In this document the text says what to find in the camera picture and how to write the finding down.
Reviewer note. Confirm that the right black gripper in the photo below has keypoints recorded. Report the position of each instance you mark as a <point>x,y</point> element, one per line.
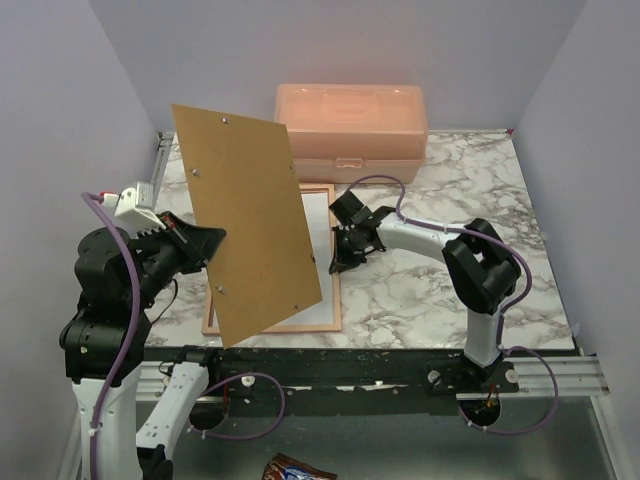
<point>344,261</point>

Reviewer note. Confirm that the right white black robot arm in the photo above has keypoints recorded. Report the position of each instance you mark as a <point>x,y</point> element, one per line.
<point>482,269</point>

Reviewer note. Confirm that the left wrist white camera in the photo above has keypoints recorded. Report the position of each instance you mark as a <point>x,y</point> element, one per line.
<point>134,207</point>

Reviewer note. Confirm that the building photo print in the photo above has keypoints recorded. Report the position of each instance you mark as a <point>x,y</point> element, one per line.
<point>320,250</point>

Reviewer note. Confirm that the brown fibreboard backing board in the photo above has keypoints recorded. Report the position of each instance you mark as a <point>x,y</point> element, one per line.
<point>241,178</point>

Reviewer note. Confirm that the brown snack wrapper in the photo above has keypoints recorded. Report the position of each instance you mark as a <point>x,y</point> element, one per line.
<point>282,467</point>

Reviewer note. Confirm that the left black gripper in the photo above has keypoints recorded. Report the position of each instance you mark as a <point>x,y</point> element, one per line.
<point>198,242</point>

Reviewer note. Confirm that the orange translucent plastic toolbox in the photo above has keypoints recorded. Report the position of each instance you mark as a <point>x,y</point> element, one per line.
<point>339,133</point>

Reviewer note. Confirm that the aluminium extrusion rail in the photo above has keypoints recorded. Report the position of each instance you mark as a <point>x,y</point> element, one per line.
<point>552,375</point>

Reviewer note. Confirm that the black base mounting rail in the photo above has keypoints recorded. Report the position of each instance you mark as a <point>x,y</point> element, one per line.
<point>257,382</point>

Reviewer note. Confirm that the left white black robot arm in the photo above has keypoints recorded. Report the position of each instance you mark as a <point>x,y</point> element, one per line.
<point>104,346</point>

